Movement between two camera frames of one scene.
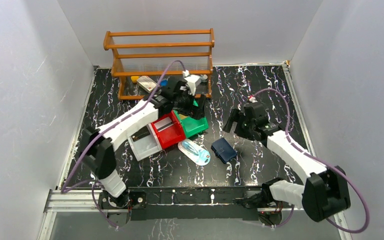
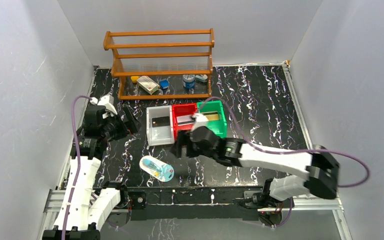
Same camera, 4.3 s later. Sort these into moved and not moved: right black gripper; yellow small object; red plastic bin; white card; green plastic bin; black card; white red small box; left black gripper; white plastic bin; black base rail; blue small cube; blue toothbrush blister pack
Moved: blue toothbrush blister pack; right black gripper; white plastic bin; left black gripper; white card; black card; green plastic bin; red plastic bin
Not moved: blue small cube; black base rail; white red small box; yellow small object
